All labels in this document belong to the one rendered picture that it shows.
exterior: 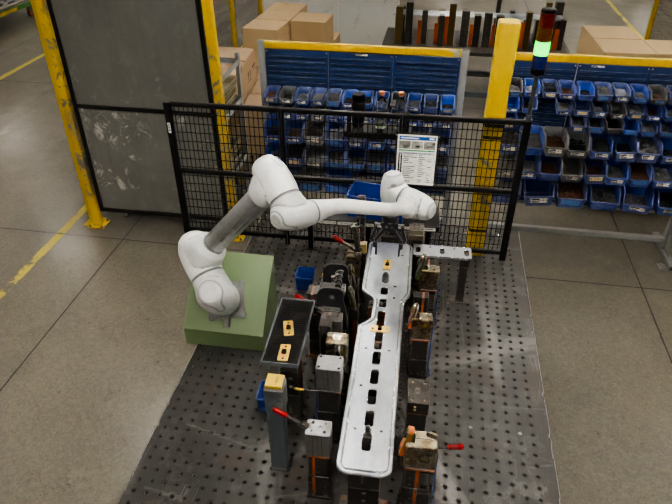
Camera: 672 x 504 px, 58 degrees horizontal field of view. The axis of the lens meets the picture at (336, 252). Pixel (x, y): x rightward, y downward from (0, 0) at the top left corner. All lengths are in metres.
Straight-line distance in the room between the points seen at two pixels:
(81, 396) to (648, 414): 3.27
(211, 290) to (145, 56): 2.32
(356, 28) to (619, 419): 6.69
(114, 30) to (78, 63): 0.41
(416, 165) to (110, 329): 2.31
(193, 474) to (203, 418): 0.27
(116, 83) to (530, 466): 3.68
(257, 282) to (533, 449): 1.40
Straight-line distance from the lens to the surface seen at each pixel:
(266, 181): 2.36
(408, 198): 2.58
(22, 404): 4.06
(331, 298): 2.53
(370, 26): 9.10
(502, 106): 3.21
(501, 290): 3.39
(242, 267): 2.94
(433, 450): 2.13
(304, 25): 6.98
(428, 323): 2.61
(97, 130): 5.03
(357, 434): 2.21
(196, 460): 2.58
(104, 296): 4.65
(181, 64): 4.50
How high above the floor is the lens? 2.73
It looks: 35 degrees down
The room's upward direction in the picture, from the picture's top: straight up
